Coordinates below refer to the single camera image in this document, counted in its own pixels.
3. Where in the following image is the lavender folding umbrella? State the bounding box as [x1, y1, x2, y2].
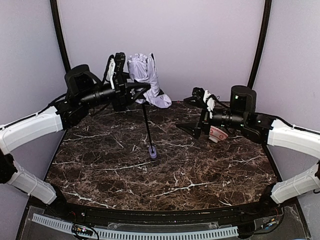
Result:
[127, 53, 172, 159]

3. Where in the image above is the red patterned ceramic bowl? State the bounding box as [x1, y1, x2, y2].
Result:
[208, 126, 229, 143]

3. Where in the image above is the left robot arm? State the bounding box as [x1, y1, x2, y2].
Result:
[0, 63, 151, 206]

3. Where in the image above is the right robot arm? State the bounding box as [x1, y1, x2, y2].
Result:
[176, 85, 320, 208]

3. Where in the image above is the small circuit board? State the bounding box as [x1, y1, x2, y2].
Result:
[71, 224, 94, 237]

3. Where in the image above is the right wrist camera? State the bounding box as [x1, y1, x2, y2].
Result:
[190, 87, 219, 112]

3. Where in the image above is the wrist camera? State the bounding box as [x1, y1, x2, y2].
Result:
[102, 52, 126, 90]
[190, 87, 219, 112]

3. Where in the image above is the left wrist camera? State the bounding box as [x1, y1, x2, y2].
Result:
[102, 52, 126, 90]

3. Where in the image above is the black front rail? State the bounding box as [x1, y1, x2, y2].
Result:
[62, 203, 263, 226]

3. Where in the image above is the left black frame post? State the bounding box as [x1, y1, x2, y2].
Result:
[49, 0, 71, 73]

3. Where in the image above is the black frame post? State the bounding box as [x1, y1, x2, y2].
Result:
[49, 0, 71, 73]
[247, 0, 272, 89]

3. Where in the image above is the right black frame post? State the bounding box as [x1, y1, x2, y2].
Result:
[247, 0, 272, 89]

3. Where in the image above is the grey slotted cable duct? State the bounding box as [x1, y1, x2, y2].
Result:
[31, 213, 239, 240]

